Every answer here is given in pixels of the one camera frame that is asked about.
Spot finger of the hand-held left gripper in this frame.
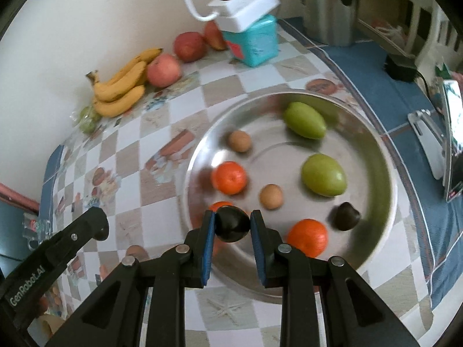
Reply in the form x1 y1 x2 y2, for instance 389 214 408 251
45 206 110 266

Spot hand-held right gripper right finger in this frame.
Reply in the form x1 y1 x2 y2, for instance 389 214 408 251
250 210 418 347

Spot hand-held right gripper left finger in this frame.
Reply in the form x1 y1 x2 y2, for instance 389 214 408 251
45 209 216 347

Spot dark round fruit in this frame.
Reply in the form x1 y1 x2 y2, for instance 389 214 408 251
332 202 361 232
215 205 251 243

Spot orange tangerine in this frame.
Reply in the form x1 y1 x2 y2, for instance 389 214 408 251
212 161 249 195
208 201 250 257
287 219 329 259

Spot brown kiwi fruit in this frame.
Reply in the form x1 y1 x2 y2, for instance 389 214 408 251
227 130 253 153
259 184 284 210

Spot round stainless steel plate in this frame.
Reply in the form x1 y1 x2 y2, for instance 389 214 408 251
182 88 398 304

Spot large green mango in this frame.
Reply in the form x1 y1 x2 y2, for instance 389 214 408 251
301 153 348 198

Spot small green mango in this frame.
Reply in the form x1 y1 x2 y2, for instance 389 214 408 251
283 101 328 140

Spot clear bag of green fruits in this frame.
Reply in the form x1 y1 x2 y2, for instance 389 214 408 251
70 105 102 134

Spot yellow banana bunch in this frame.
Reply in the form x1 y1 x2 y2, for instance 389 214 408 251
86 48 164 118

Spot pink apple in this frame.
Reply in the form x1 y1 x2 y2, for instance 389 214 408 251
146 53 182 88

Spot silver phone stand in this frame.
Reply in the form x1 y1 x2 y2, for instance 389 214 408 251
408 110 446 180

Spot red apple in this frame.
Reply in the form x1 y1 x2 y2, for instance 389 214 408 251
203 21 228 51
173 32 207 63

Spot teal box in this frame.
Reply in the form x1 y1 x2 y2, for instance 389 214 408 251
221 14 280 68

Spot black power adapter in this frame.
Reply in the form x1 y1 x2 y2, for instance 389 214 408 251
383 52 418 82

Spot smartphone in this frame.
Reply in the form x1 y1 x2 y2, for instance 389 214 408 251
441 79 463 203

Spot stainless steel thermos jug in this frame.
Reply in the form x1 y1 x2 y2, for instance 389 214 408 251
298 0 362 47

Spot white lattice chair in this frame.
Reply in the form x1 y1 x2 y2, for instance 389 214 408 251
356 0 463 80

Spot reddish wooden rail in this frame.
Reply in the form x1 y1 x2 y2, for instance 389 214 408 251
0 184 40 213

